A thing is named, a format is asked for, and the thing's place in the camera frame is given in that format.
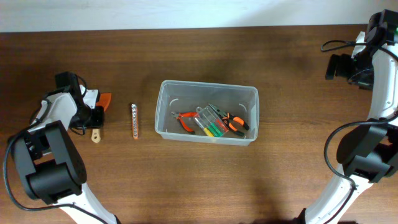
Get orange scraper wooden handle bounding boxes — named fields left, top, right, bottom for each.
left=91, top=93, right=111, bottom=143

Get clear plastic container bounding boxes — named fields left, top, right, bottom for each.
left=155, top=80, right=260, bottom=146

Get red small cutting pliers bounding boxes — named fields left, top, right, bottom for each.
left=171, top=111, right=197, bottom=134

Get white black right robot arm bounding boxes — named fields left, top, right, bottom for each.
left=293, top=9, right=397, bottom=223

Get orange black long-nose pliers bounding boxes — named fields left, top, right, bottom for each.
left=208, top=103, right=250, bottom=137

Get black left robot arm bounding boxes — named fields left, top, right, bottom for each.
left=2, top=72, right=119, bottom=223

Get orange socket bit holder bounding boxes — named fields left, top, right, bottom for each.
left=131, top=104, right=139, bottom=139

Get clear screwdriver set case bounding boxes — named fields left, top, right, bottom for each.
left=193, top=106, right=229, bottom=138

